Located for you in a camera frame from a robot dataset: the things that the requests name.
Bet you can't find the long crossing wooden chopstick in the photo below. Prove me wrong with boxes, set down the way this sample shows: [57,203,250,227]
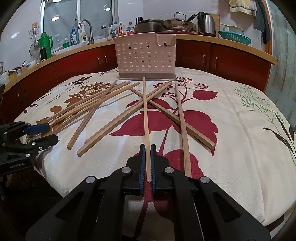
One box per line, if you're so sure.
[77,79,175,157]

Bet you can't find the steep wooden chopstick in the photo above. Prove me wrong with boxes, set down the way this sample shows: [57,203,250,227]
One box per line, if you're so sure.
[67,80,117,150]

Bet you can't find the wooden chopstick pile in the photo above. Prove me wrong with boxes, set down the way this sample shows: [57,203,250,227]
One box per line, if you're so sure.
[47,81,130,123]

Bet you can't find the steel kitchen faucet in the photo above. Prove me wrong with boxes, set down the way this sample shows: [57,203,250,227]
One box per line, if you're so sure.
[78,19,94,45]

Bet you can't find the black small thermos bottle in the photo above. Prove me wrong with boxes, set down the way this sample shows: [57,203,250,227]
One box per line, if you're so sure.
[40,46,47,61]

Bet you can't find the floral white tablecloth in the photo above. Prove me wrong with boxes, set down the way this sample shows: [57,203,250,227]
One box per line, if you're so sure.
[16,68,295,240]

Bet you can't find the green thermos jug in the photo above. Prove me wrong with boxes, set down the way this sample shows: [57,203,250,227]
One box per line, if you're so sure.
[39,32,53,59]

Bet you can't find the green small soap bottle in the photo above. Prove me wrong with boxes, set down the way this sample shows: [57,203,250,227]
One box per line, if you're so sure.
[63,38,70,49]

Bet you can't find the blue dish soap bottle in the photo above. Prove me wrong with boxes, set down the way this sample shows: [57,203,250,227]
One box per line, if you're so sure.
[70,26,78,46]

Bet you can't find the white spray cleaner bottle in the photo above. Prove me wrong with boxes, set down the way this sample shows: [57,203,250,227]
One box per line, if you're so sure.
[79,23,87,43]

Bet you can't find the orange sauce bottle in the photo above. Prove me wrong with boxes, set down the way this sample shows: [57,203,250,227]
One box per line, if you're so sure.
[118,22,126,36]

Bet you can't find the pink perforated utensil basket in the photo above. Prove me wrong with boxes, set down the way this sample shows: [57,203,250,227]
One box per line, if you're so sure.
[114,33,177,81]

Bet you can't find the sliding glass door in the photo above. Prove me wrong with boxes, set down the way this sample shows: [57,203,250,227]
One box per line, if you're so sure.
[266,1,295,128]

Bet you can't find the black knife block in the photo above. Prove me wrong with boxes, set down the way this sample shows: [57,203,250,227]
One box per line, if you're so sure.
[135,16,143,25]

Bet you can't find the red wooden cabinets with counter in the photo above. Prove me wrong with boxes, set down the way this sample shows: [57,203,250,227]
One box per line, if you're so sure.
[1,35,278,124]

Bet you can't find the black rice cooker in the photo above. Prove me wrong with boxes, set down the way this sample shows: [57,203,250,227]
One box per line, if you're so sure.
[135,19,166,34]

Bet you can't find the teal plastic colander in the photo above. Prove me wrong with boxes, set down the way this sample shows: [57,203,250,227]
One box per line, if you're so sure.
[218,30,252,45]

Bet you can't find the red induction cooker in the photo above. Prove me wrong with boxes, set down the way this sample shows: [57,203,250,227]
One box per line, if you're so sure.
[157,30,197,35]

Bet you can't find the steel wok with lid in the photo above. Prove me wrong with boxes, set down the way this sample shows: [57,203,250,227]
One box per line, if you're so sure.
[162,12,198,31]

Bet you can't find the steel electric kettle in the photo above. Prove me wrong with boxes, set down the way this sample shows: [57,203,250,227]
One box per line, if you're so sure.
[197,12,216,37]

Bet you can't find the wooden cutting board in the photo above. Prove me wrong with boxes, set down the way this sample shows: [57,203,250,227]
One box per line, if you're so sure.
[210,13,220,38]

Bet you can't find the dark grey hanging cloth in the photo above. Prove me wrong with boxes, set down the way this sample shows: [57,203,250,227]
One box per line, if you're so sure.
[254,0,271,45]

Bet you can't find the yellow striped towel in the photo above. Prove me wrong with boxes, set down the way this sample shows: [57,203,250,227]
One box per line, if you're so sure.
[229,0,257,18]

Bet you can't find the hanging wire strainer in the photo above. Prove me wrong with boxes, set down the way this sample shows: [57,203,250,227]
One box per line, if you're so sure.
[29,25,40,61]

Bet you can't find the aluminium frame window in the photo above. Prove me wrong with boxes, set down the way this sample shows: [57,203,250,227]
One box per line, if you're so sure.
[40,0,119,50]

